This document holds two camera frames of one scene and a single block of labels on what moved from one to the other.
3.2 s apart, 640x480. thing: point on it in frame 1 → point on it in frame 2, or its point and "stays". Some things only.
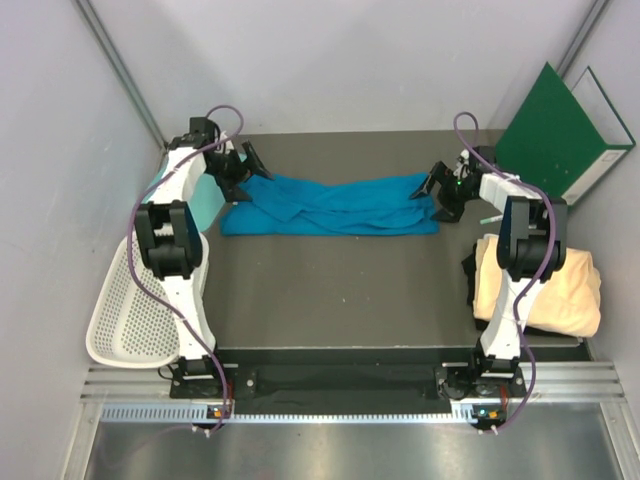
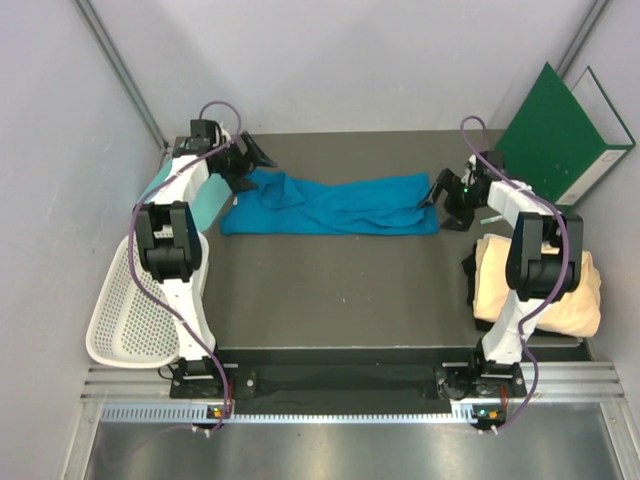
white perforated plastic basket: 128,328 stays
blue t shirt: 280,207 stays
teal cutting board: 206,197 stays
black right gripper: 452,212 → 459,220
